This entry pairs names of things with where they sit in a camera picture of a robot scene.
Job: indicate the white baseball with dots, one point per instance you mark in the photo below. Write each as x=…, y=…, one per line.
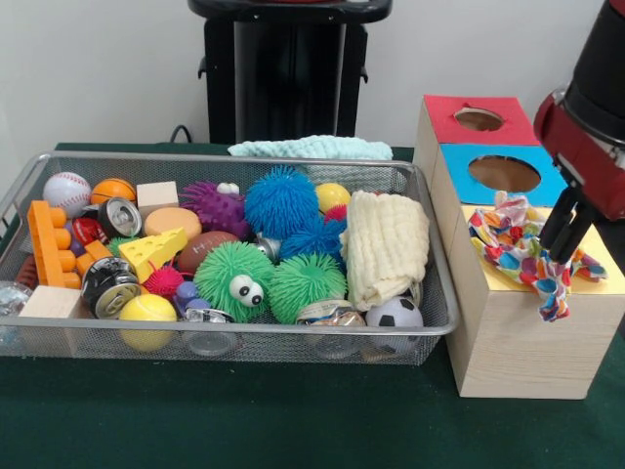
x=66, y=192

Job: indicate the mint green cloth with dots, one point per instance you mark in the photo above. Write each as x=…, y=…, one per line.
x=312, y=148

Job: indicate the dark green tablecloth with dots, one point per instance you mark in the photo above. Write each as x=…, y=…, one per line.
x=293, y=420

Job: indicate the green spiky ball with face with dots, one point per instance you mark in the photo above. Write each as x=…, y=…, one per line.
x=234, y=281

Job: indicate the cream waffle cloth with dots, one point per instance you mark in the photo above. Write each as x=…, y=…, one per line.
x=388, y=249

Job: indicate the white polka dot cloth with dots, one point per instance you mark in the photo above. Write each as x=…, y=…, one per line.
x=508, y=239

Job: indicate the clear mesh bin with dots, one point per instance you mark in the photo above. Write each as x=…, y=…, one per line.
x=244, y=344

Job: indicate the yellow tennis ball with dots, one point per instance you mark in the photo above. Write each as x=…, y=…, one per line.
x=146, y=315

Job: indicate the yellow toy cheese wedge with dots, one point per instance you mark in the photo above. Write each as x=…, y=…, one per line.
x=153, y=252

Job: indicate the small soccer ball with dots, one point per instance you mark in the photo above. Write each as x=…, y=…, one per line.
x=395, y=313

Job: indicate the blue spiky ball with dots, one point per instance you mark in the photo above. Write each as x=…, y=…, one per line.
x=281, y=202

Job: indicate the orange toy building block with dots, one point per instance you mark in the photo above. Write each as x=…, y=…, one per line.
x=47, y=244

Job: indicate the wooden box with three holes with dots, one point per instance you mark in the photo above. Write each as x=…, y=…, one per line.
x=518, y=352

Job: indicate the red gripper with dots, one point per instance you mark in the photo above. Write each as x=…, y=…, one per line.
x=591, y=171

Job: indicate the silver drink can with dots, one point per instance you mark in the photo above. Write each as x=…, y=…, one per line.
x=109, y=286

